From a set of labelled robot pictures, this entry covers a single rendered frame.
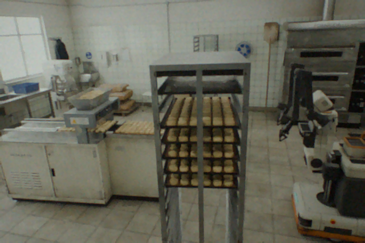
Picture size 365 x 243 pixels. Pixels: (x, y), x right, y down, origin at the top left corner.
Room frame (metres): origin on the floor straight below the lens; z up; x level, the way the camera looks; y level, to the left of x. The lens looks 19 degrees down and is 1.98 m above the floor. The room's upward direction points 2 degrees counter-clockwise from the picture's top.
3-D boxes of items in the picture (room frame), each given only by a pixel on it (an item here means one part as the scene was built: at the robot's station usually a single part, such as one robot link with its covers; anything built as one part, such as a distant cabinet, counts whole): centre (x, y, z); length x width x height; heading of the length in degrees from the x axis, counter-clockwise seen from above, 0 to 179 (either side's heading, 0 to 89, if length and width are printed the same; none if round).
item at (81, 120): (3.05, 1.02, 1.01); 0.72 x 0.33 x 0.34; 170
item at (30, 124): (3.21, 1.11, 0.87); 2.01 x 0.03 x 0.07; 80
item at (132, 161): (2.97, 0.52, 0.45); 0.70 x 0.34 x 0.90; 80
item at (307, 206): (2.34, -1.48, 0.16); 0.67 x 0.64 x 0.25; 74
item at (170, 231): (1.64, 0.08, 0.78); 0.64 x 0.03 x 0.03; 174
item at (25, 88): (5.43, 3.10, 0.95); 0.40 x 0.30 x 0.14; 167
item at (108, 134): (2.93, 1.16, 0.87); 2.01 x 0.03 x 0.07; 80
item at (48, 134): (2.93, 1.52, 0.88); 1.28 x 0.01 x 0.07; 80
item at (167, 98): (1.64, 0.08, 1.59); 0.64 x 0.03 x 0.03; 174
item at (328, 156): (2.33, -1.31, 0.68); 0.28 x 0.27 x 0.25; 164
